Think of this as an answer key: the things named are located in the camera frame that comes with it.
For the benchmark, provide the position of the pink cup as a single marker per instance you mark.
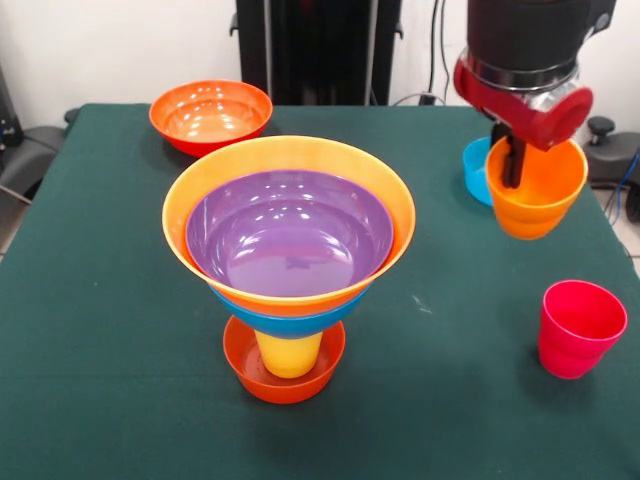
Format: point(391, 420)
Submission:
point(575, 340)

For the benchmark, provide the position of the large orange bowl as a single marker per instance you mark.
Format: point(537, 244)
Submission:
point(290, 152)

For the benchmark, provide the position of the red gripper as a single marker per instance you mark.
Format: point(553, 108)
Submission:
point(560, 120)

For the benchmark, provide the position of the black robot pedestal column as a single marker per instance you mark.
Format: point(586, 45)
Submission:
point(320, 50)

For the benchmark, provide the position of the dark green tablecloth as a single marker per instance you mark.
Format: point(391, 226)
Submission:
point(320, 440)

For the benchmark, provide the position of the black computer tower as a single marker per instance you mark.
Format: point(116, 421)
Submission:
point(6, 115)

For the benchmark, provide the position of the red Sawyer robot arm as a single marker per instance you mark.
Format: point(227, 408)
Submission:
point(525, 35)

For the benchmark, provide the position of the small blue bowl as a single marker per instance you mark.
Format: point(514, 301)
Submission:
point(475, 175)

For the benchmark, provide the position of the large red bowl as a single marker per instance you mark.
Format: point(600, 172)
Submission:
point(210, 115)

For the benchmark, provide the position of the large blue bowl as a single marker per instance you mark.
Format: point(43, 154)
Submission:
point(290, 325)

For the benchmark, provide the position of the yellow cup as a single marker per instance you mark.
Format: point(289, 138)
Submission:
point(289, 357)

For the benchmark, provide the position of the small red bowl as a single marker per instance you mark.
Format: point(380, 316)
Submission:
point(285, 392)

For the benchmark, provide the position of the grey black floor base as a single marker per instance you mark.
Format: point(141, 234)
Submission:
point(615, 160)
point(30, 150)

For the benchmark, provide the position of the orange cup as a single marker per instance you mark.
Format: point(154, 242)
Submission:
point(535, 215)

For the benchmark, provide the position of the purple bowl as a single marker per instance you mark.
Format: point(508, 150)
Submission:
point(290, 235)

